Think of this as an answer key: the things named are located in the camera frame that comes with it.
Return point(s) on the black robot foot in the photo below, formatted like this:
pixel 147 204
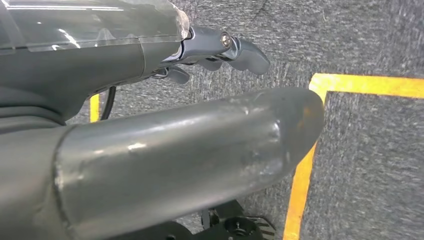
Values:
pixel 238 228

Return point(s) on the yellow floor tape square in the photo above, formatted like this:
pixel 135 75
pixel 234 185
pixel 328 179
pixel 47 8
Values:
pixel 364 84

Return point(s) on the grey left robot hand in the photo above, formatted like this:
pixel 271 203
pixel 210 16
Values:
pixel 165 159

